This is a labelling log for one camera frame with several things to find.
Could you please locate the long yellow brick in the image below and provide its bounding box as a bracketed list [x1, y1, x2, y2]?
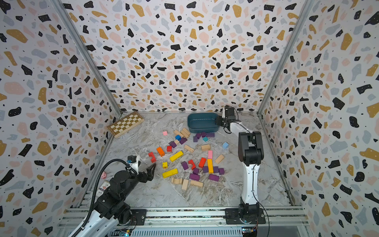
[162, 168, 178, 178]
[170, 151, 184, 162]

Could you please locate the long yellow brick lower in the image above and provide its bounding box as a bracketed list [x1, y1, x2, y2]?
[162, 168, 178, 178]

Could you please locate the orange brick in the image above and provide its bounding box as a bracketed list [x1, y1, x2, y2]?
[157, 147, 165, 157]

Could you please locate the long yellow brick upper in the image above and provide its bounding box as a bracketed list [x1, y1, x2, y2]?
[170, 151, 184, 162]

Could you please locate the red arch brick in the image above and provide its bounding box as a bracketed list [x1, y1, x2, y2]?
[148, 152, 157, 163]
[188, 160, 196, 170]

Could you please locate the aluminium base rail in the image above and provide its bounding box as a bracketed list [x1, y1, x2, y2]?
[57, 206, 313, 237]

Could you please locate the upright yellow brick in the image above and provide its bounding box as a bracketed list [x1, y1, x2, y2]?
[207, 159, 214, 174]

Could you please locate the natural wood brick right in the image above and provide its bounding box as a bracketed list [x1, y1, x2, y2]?
[215, 155, 225, 164]

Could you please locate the red arch brick centre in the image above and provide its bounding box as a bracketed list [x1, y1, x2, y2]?
[188, 160, 196, 170]

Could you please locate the purple brick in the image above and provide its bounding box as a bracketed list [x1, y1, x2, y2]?
[181, 162, 189, 170]
[208, 174, 220, 182]
[189, 173, 200, 181]
[206, 132, 215, 138]

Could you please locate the natural wood flat brick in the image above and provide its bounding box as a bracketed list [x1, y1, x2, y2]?
[190, 180, 203, 188]

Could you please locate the playing card box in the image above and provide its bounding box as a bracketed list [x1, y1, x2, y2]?
[96, 180, 110, 197]

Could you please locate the natural wood arch brick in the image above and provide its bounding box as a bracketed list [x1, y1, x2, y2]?
[170, 177, 183, 185]

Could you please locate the teal storage bin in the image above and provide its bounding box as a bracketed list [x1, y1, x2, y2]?
[187, 113, 220, 133]

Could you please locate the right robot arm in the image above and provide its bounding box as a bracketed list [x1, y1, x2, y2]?
[216, 105, 264, 223]

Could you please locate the wooden chessboard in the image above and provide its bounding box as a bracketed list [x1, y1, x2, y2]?
[107, 112, 144, 138]

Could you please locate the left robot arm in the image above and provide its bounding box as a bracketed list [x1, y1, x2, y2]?
[70, 156, 156, 237]

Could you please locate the pink brick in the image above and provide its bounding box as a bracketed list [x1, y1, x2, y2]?
[207, 150, 213, 160]

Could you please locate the red arch brick left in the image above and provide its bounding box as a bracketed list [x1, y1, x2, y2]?
[148, 152, 157, 163]

